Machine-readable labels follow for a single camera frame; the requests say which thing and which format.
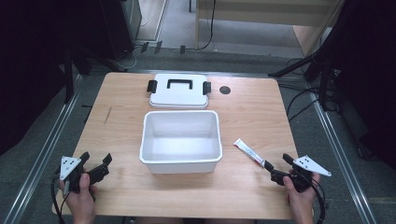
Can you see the person's right hand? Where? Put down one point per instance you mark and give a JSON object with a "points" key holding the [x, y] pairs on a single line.
{"points": [[299, 202]]}

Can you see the black tripod stand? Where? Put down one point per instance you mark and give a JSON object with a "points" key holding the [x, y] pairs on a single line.
{"points": [[320, 68], [68, 77]]}

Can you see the white ointment tube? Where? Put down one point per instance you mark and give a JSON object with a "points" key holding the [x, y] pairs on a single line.
{"points": [[249, 151]]}

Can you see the dark round table grommet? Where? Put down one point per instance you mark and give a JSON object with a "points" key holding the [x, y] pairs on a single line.
{"points": [[224, 90]]}

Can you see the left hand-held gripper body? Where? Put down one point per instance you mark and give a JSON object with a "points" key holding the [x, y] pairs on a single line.
{"points": [[72, 170]]}

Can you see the white plastic storage box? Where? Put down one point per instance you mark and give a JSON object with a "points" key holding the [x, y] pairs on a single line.
{"points": [[180, 146]]}

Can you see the black cabinet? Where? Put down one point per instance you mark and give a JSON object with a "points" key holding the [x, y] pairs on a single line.
{"points": [[120, 28]]}

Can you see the metal floor rail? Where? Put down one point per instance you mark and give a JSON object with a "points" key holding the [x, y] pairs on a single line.
{"points": [[46, 146], [342, 161]]}

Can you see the light wooden furniture frame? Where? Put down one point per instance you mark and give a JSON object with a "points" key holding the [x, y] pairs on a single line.
{"points": [[267, 14]]}

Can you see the person's left hand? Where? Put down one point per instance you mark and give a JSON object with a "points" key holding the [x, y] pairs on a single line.
{"points": [[81, 200]]}

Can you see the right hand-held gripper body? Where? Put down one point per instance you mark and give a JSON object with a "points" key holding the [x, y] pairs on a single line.
{"points": [[300, 174]]}

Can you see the dark curtain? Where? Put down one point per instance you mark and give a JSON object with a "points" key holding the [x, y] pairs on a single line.
{"points": [[34, 62], [370, 77]]}

